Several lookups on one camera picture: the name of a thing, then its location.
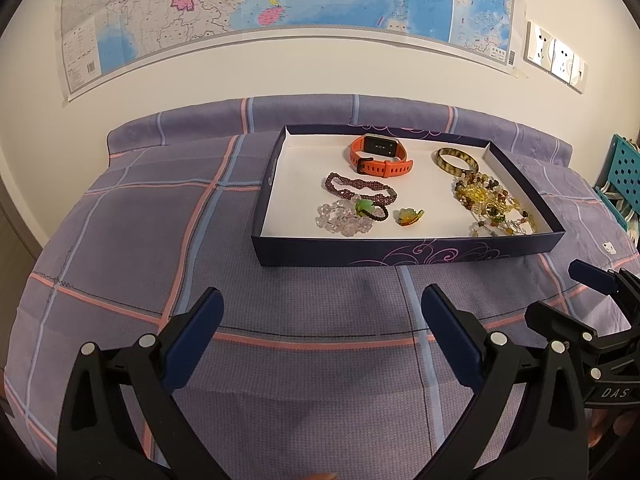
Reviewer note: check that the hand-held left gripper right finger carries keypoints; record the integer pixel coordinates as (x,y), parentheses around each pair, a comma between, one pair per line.
(450,330)

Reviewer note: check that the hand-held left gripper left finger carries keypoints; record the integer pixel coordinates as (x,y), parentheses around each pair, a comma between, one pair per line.
(197,335)

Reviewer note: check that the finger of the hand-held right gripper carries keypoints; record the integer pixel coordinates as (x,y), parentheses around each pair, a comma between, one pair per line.
(592,275)
(560,322)

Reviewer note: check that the orange yellow butterfly pendant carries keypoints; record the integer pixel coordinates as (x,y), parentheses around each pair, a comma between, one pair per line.
(407,217)

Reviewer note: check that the dark purple shallow box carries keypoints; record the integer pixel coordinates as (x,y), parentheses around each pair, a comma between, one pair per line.
(300,195)

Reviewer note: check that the person's right hand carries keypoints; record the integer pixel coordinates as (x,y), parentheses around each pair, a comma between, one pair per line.
(615,425)

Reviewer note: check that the small white tag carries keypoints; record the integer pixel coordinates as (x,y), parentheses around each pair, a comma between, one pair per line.
(608,247)

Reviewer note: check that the teal plastic basket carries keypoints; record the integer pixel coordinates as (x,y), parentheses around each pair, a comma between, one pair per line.
(625,170)

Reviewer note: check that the tortoiseshell bangle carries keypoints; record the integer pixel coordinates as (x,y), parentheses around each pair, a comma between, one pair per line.
(445,165)

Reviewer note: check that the orange smart watch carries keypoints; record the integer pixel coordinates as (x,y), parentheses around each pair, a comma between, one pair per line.
(385,166)

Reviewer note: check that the white wall socket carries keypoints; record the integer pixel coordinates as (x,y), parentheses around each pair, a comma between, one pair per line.
(562,60)
(539,45)
(579,74)

